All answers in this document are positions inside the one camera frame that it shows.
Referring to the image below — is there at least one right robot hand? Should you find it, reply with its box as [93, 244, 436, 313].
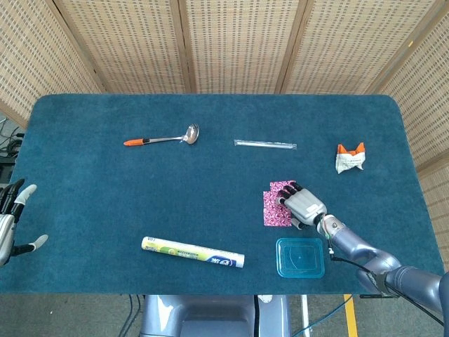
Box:
[276, 180, 328, 231]

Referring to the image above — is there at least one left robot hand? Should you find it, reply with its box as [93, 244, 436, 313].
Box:
[0, 178, 49, 266]

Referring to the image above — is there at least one pink patterned square cloth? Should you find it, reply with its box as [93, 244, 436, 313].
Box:
[269, 180, 297, 198]

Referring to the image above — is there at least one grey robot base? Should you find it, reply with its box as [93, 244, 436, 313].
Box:
[140, 294, 292, 337]

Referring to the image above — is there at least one blue plastic container lid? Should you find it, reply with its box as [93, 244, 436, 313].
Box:
[275, 237, 325, 279]

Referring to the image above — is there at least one black equipment box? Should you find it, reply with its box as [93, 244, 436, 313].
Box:
[0, 156, 17, 183]

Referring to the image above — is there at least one straw in clear wrapper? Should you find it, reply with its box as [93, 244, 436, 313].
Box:
[234, 138, 298, 151]

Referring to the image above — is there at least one teal carpet table cover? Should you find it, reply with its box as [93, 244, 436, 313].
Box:
[0, 93, 446, 295]

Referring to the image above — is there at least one white table leg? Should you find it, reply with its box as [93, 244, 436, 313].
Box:
[300, 294, 310, 329]

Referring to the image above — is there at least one yellow floor tape strip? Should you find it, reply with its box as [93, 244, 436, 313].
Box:
[343, 293, 358, 337]

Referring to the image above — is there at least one green blue cling film roll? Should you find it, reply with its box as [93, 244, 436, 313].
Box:
[140, 236, 246, 270]

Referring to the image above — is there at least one woven bamboo screen panel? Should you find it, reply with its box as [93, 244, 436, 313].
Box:
[417, 154, 449, 264]
[365, 0, 449, 173]
[0, 0, 106, 129]
[53, 0, 192, 95]
[280, 0, 434, 95]
[178, 0, 308, 95]

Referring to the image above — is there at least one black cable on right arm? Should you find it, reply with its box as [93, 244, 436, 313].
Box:
[328, 245, 445, 326]

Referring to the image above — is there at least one black cable bundle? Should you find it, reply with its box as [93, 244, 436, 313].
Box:
[0, 119, 25, 157]

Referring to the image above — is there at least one blue floor cable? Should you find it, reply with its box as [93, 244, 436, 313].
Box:
[119, 293, 145, 337]
[290, 298, 354, 337]

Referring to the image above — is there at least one steel ladle with orange handle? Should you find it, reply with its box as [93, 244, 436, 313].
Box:
[123, 123, 201, 147]

